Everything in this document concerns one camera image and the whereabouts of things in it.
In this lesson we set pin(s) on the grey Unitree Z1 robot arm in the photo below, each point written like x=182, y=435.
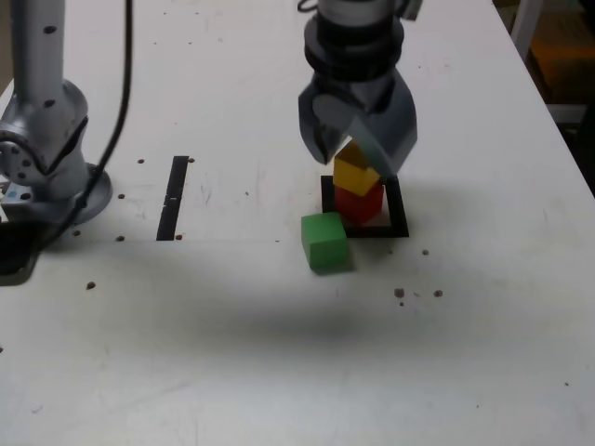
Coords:
x=42, y=93

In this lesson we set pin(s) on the white label with blue dot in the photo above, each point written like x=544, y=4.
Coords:
x=14, y=194

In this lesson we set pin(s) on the red cube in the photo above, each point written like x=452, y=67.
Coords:
x=358, y=206

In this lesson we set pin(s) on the yellow-brown box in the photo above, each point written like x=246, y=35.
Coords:
x=567, y=56

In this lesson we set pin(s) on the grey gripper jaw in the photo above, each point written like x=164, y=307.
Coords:
x=308, y=125
x=395, y=135

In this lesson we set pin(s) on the green cube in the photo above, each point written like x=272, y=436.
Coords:
x=327, y=246

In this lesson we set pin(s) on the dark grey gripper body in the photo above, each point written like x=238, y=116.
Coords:
x=367, y=95

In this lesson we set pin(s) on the white metal frame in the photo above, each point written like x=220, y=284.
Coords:
x=527, y=28

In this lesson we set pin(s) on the yellow cube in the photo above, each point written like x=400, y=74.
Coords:
x=353, y=176

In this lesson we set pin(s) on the black tape square outline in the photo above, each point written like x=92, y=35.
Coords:
x=400, y=209

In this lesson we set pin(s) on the black tape strip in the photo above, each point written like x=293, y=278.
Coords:
x=173, y=195

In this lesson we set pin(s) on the white camera on black bracket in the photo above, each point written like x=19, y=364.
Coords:
x=411, y=8

